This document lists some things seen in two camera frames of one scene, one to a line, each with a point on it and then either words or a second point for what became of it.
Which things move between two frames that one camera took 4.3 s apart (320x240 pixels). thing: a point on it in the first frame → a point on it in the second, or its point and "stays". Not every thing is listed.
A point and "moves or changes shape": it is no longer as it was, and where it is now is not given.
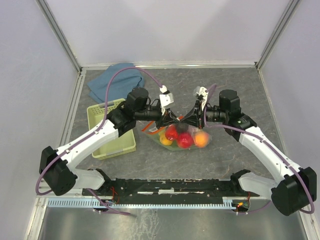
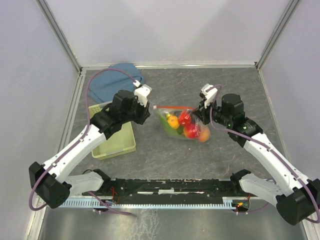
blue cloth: [121, 86] stays
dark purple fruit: [182, 127] stays
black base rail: [137, 189] stays
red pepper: [171, 132] moves or changes shape
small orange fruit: [163, 139] moves or changes shape
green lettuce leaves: [174, 146] → [179, 132]
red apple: [185, 140] → [192, 131]
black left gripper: [169, 118] → [144, 112]
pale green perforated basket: [123, 145] stays
